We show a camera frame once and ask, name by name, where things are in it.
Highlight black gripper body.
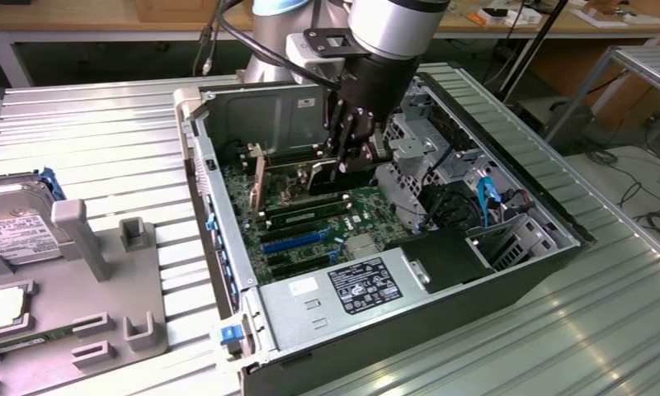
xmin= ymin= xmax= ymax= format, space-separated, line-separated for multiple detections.
xmin=331 ymin=54 xmax=420 ymax=121

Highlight silver drive cage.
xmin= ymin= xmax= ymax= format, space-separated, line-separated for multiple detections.
xmin=379 ymin=113 xmax=459 ymax=208

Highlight black RAM slots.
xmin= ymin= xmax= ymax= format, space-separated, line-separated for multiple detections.
xmin=240 ymin=143 xmax=331 ymax=171

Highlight green motherboard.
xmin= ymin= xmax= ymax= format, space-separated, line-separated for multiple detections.
xmin=219 ymin=144 xmax=414 ymax=285

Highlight installed RAM stick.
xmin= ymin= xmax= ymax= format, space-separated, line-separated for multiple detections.
xmin=264 ymin=201 xmax=350 ymax=229

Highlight small silver heat sink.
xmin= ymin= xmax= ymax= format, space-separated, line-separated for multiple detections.
xmin=344 ymin=233 xmax=382 ymax=260

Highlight blue expansion slot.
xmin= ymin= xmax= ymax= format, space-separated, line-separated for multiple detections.
xmin=261 ymin=230 xmax=331 ymax=255

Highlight open black PC case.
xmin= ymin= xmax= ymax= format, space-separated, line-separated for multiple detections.
xmin=173 ymin=61 xmax=599 ymax=396

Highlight black plastic shroud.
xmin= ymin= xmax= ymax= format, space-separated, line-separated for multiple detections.
xmin=399 ymin=228 xmax=498 ymax=295

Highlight black tripod pole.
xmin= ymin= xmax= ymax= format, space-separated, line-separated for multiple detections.
xmin=496 ymin=0 xmax=572 ymax=99

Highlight black expansion slot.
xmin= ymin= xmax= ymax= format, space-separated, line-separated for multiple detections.
xmin=268 ymin=253 xmax=336 ymax=280

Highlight silver disk bay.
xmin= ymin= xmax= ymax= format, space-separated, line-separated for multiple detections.
xmin=466 ymin=212 xmax=578 ymax=274

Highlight silver power supply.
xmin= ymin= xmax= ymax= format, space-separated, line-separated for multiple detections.
xmin=255 ymin=247 xmax=426 ymax=361

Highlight white flat box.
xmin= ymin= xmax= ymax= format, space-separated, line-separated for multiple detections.
xmin=568 ymin=7 xmax=630 ymax=29

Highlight wooden desk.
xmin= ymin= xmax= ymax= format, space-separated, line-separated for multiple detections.
xmin=0 ymin=0 xmax=660 ymax=88

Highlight grey parts rack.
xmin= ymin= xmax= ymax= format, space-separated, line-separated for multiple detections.
xmin=0 ymin=197 xmax=172 ymax=396

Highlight hard disk with blue rails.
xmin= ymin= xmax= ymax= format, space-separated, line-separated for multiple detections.
xmin=0 ymin=166 xmax=68 ymax=266

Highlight green RAM stick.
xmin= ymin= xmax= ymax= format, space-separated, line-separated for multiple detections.
xmin=0 ymin=323 xmax=85 ymax=356

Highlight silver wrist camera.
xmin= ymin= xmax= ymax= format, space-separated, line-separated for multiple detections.
xmin=284 ymin=26 xmax=374 ymax=73

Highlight black wire bundle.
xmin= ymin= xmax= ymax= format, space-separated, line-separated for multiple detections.
xmin=416 ymin=181 xmax=487 ymax=233

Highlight blue wire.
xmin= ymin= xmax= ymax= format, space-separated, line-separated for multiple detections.
xmin=475 ymin=176 xmax=500 ymax=229

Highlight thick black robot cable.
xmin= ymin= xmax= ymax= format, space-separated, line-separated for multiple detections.
xmin=215 ymin=0 xmax=343 ymax=91

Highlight hanging cable with plug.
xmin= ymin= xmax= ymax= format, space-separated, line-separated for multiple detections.
xmin=197 ymin=0 xmax=228 ymax=76

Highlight metal frame table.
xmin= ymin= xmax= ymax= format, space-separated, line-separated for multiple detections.
xmin=543 ymin=43 xmax=660 ymax=144

